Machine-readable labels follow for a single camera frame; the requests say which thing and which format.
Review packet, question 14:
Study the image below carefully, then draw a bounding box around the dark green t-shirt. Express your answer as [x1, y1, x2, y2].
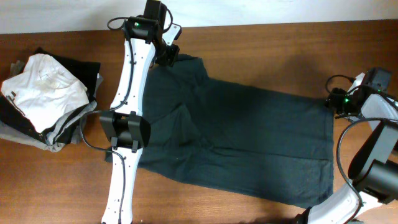
[104, 54, 335, 209]

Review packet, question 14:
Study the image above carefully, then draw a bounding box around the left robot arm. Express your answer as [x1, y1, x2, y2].
[99, 1, 182, 224]

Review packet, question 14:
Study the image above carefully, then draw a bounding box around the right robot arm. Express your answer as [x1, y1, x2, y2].
[292, 67, 397, 224]

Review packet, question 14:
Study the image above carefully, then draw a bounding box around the white folded garment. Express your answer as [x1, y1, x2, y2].
[1, 54, 89, 133]

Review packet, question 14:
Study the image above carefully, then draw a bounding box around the black folded garment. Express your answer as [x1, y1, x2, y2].
[1, 49, 100, 146]

